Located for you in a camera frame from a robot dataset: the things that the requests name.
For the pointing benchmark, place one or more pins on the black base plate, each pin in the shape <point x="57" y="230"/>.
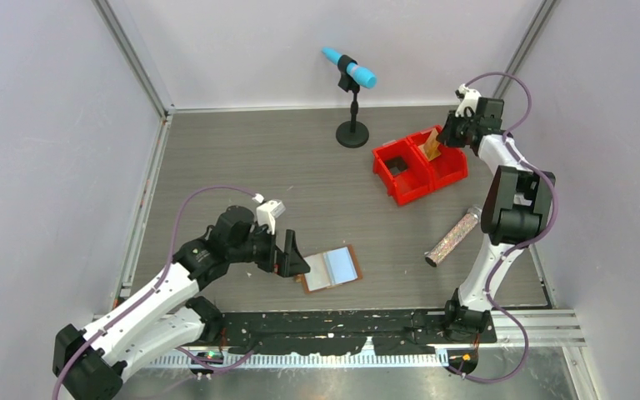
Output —
<point x="332" y="333"/>

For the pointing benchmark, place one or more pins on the blue microphone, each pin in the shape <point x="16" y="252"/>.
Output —
<point x="352" y="75"/>

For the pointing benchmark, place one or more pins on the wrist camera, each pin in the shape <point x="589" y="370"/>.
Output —
<point x="469" y="99"/>
<point x="267" y="212"/>

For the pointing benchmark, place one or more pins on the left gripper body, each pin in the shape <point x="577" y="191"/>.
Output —
<point x="267" y="257"/>

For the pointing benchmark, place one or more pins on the black microphone stand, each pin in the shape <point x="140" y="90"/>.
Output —
<point x="352" y="133"/>

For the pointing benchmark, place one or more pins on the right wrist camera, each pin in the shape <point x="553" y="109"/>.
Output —
<point x="469" y="99"/>

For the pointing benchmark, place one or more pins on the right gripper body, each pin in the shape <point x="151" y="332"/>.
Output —
<point x="464" y="123"/>

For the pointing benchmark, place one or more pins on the right red bin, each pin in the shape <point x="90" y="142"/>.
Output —
<point x="450" y="167"/>

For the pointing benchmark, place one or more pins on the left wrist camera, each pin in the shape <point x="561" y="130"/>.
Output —
<point x="267" y="212"/>

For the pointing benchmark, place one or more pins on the glitter tube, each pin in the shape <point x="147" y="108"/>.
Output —
<point x="455" y="235"/>

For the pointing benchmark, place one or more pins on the left red bin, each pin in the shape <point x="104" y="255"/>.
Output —
<point x="402" y="171"/>

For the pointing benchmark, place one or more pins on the red bin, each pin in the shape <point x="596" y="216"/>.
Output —
<point x="450" y="167"/>
<point x="402" y="171"/>

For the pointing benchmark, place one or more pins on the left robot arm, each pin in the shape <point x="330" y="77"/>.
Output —
<point x="95" y="361"/>

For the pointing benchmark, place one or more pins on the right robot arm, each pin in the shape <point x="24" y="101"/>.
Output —
<point x="516" y="210"/>

